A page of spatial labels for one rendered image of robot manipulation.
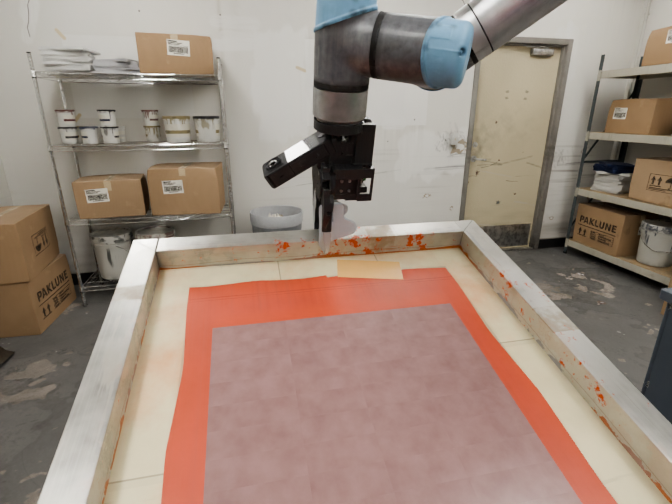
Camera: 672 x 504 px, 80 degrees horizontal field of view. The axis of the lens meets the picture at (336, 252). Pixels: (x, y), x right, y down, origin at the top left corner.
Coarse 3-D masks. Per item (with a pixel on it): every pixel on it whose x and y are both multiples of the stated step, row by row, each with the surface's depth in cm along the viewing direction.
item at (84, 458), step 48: (144, 240) 63; (192, 240) 64; (240, 240) 64; (288, 240) 65; (336, 240) 66; (384, 240) 68; (432, 240) 71; (480, 240) 69; (144, 288) 54; (528, 288) 58; (576, 336) 51; (96, 384) 41; (576, 384) 48; (624, 384) 45; (96, 432) 37; (624, 432) 42; (48, 480) 33; (96, 480) 34
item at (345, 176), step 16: (320, 128) 55; (336, 128) 54; (352, 128) 55; (368, 128) 57; (336, 144) 57; (352, 144) 58; (368, 144) 58; (336, 160) 59; (352, 160) 59; (368, 160) 60; (320, 176) 58; (336, 176) 58; (352, 176) 59; (368, 176) 59; (320, 192) 59; (336, 192) 61; (352, 192) 61
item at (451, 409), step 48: (336, 288) 61; (384, 288) 62; (432, 288) 63; (384, 336) 54; (432, 336) 54; (480, 336) 55; (384, 384) 47; (432, 384) 48; (480, 384) 48; (528, 384) 48; (384, 432) 42; (432, 432) 42; (480, 432) 43; (528, 432) 43; (432, 480) 38; (480, 480) 39; (528, 480) 39; (576, 480) 39
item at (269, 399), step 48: (192, 288) 59; (240, 288) 60; (288, 288) 61; (192, 336) 52; (240, 336) 52; (288, 336) 53; (336, 336) 53; (192, 384) 46; (240, 384) 46; (288, 384) 46; (336, 384) 47; (192, 432) 41; (240, 432) 41; (288, 432) 42; (336, 432) 42; (192, 480) 37; (240, 480) 37; (288, 480) 38; (336, 480) 38; (384, 480) 38
